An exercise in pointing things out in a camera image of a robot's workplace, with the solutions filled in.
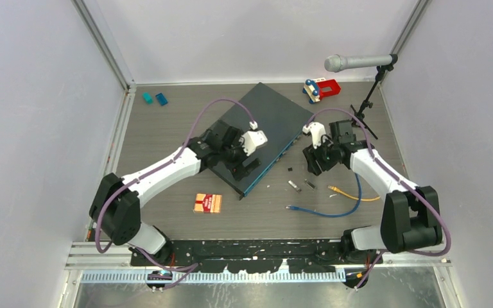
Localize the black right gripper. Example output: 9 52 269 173
304 134 340 176

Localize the silver SFP transceiver module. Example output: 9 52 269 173
288 180 302 193

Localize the yellow ethernet cable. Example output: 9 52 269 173
327 185 381 202

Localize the dark network switch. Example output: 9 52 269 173
205 82 315 201

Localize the blue ethernet cable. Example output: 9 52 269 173
286 172 363 219

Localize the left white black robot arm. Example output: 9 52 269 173
89 120 268 266

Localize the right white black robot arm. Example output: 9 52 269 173
302 120 444 264

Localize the red and gold card box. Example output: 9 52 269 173
193 193 222 214

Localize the black microphone tripod stand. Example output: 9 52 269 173
350 59 398 140

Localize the red white blue toy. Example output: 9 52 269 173
302 78 342 104

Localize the blue plastic block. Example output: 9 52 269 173
155 93 168 106

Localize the grey microphone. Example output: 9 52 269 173
324 54 398 73

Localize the teal plastic block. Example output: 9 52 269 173
142 92 153 105

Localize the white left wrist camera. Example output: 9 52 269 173
241 130 268 157

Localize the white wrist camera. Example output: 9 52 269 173
302 122 326 149
241 130 268 157

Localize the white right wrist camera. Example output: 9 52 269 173
302 122 326 149

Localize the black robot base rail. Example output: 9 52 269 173
130 239 382 274

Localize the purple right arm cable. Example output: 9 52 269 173
304 108 453 290

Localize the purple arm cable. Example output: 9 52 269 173
95 98 259 290
304 108 453 290

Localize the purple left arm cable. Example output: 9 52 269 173
95 98 259 290

